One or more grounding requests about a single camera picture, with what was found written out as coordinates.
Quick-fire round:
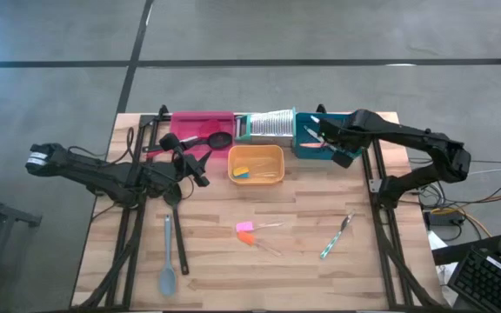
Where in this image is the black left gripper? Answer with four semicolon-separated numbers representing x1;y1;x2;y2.
170;150;213;189

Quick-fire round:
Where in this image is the black slotted serving spoon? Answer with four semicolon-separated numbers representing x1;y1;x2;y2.
144;131;234;154

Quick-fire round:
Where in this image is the yellow silicone spatula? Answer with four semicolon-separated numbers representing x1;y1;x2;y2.
231;164;277;176

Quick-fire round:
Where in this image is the black solid serving spoon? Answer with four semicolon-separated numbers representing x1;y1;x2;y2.
163;184;190;276

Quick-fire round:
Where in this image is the orange silicone spatula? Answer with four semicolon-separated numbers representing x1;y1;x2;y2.
237;230;284;257

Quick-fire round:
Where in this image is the grey silicone spoon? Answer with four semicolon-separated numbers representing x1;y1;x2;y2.
158;214;177;297

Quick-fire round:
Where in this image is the yellow plastic bin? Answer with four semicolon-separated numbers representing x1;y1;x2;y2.
227;144;286;187

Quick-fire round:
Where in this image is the pink plastic bin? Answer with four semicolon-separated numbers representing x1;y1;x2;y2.
170;110;237;160

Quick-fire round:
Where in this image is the blue plastic bin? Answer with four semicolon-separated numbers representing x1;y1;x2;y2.
293;111;367;161

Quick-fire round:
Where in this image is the teal-framed metal box grater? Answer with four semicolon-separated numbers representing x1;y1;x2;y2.
235;107;298;147

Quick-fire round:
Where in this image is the pink silicone spatula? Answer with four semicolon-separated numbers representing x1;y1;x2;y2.
236;221;285;233

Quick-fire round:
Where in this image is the black power box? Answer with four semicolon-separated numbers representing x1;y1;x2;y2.
424;209;467;227

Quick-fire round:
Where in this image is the white paper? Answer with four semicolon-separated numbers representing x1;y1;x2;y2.
428;232;460;308

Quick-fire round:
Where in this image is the black desk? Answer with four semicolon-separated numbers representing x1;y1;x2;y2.
431;234;501;267

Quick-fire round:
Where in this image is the black metal cart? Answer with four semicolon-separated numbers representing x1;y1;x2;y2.
0;190;43;313

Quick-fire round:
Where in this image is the black keyboard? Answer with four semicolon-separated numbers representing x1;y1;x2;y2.
446;245;501;313

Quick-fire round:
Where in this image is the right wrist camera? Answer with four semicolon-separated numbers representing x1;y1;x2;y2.
331;150;355;170

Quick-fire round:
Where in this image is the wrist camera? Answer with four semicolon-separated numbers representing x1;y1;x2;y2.
158;132;183;152
331;150;355;170

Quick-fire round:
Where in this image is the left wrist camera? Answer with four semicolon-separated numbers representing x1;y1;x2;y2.
158;132;183;152

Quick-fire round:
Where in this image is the yellow cable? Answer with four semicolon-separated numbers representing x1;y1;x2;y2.
431;187;501;238

